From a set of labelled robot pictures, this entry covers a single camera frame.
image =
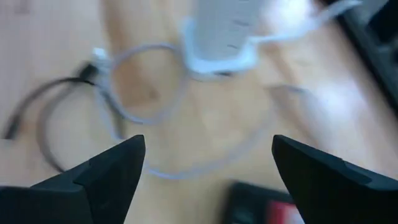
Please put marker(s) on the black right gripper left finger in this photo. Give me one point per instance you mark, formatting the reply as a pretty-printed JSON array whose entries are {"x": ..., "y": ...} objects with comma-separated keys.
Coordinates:
[{"x": 93, "y": 193}]

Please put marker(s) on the black table frame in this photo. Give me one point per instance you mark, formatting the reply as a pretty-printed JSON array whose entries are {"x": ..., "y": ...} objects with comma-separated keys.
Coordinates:
[{"x": 376, "y": 46}]

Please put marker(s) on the long flat black power strip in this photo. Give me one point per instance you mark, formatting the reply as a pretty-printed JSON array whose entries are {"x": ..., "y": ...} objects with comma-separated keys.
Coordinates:
[{"x": 245, "y": 205}]

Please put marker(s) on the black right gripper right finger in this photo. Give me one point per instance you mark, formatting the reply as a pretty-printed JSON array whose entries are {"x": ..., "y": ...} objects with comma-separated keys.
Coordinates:
[{"x": 335, "y": 193}]

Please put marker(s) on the white tower power strip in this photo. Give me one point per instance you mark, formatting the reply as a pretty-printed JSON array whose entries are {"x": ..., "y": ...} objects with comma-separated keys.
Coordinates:
[{"x": 220, "y": 34}]

